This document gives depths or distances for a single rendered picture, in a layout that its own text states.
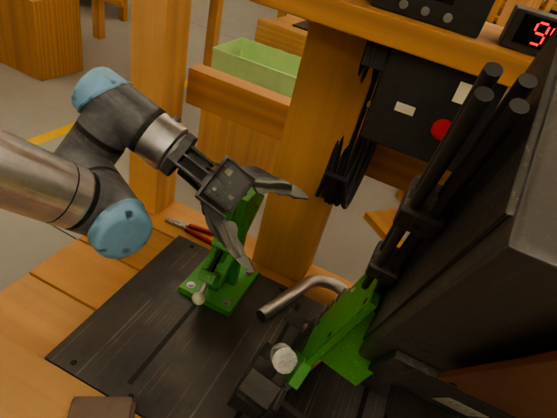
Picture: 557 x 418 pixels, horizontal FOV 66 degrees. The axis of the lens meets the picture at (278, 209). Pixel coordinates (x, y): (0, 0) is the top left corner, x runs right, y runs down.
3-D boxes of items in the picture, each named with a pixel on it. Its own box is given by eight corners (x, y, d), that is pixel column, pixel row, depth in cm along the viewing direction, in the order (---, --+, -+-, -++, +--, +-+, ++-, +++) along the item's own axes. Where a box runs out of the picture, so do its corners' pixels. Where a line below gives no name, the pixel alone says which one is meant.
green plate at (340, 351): (335, 406, 64) (426, 341, 52) (290, 374, 65) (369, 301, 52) (354, 350, 73) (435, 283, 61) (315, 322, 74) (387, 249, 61)
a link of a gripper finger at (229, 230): (238, 282, 60) (216, 220, 60) (234, 276, 66) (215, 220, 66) (259, 274, 61) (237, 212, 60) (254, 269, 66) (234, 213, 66)
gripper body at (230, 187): (228, 223, 58) (155, 167, 57) (224, 222, 67) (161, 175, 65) (261, 179, 59) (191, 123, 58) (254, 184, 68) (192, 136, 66)
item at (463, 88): (459, 177, 67) (509, 86, 59) (358, 138, 71) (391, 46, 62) (463, 148, 77) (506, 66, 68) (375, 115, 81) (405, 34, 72)
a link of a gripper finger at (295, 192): (315, 197, 62) (253, 192, 61) (305, 200, 68) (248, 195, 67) (317, 177, 63) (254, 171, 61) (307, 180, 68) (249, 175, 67)
